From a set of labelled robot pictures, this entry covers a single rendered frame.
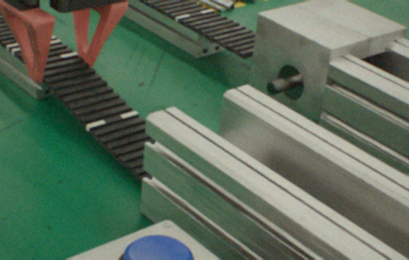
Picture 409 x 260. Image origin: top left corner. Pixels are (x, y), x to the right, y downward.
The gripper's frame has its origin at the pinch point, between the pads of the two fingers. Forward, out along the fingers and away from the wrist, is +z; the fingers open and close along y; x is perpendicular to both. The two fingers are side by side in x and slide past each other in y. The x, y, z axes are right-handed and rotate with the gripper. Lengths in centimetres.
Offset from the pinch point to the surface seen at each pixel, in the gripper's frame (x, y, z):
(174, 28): 4.6, 17.0, 1.5
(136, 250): -30.1, -14.3, -4.0
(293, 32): -14.8, 13.8, -6.0
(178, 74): -1.5, 12.8, 3.3
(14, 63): 5.0, -2.0, 1.3
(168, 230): -28.2, -10.3, -2.7
